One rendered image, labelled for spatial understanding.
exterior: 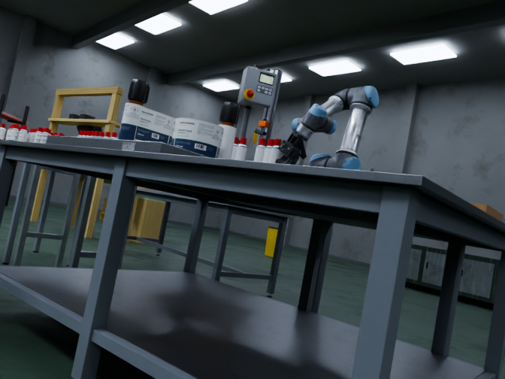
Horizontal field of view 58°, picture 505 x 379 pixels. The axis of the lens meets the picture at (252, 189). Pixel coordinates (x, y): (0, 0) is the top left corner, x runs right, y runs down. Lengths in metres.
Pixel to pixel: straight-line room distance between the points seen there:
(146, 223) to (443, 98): 8.17
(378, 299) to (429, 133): 11.30
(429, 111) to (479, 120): 1.29
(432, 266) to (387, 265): 7.23
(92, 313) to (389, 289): 1.04
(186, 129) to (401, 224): 1.06
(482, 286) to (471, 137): 4.77
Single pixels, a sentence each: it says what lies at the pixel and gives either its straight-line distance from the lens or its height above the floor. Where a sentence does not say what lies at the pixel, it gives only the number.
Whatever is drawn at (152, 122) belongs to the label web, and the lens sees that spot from 2.03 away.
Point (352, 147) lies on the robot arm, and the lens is 2.32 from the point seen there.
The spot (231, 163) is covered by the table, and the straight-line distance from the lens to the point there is 1.21.
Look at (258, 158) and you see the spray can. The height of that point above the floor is 0.98.
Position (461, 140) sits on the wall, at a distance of 11.82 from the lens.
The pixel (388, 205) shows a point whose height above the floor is 0.77.
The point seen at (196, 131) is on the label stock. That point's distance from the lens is 1.79.
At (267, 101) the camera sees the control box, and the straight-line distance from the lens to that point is 2.46.
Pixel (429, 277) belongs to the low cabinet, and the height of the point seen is 0.26.
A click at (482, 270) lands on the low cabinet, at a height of 0.55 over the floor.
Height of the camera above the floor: 0.69
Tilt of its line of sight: 4 degrees up
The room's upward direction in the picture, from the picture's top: 11 degrees clockwise
